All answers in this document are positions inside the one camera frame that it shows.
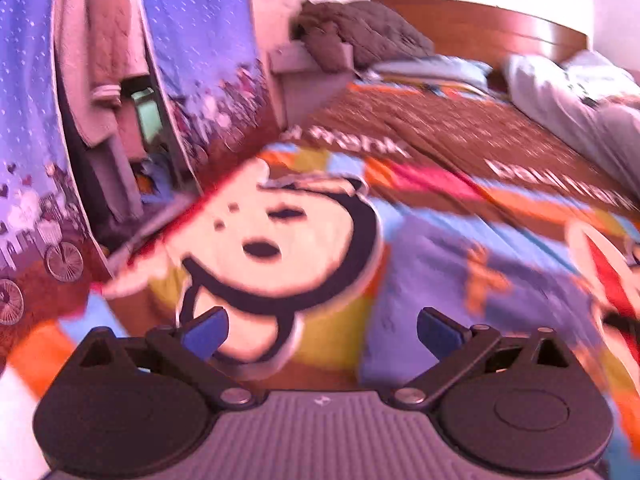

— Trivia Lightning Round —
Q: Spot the colourful printed blanket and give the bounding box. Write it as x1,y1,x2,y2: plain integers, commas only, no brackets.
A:
0,77,640,480

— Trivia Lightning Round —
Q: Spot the white bedside table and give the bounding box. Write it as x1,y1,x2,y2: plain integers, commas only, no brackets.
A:
269,41,362,128

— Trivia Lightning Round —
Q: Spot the pink quilted garment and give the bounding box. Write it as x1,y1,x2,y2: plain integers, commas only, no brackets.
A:
51,0,152,150

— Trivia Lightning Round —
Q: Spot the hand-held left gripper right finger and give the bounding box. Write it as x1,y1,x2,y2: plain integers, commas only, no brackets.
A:
392,306,577,409

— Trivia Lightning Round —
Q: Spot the white duvet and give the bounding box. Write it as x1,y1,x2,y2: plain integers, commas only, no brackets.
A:
501,50,640,197

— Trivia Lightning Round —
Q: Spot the wooden headboard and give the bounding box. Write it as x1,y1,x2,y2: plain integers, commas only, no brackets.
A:
369,0,592,78

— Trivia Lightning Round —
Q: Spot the blue pillow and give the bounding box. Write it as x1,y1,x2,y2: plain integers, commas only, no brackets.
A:
369,55,495,97

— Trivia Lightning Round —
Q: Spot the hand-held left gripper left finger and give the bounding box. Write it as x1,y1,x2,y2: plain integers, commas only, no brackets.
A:
75,306,256,409

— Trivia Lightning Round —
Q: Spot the pale printed pillow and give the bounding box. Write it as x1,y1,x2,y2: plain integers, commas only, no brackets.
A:
560,49,640,112

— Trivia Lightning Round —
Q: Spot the blue printed curtain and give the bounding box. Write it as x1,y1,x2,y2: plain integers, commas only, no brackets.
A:
134,0,287,197
0,0,117,328

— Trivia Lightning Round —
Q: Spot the brown quilted cloth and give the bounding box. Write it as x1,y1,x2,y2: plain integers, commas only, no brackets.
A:
294,0,437,73

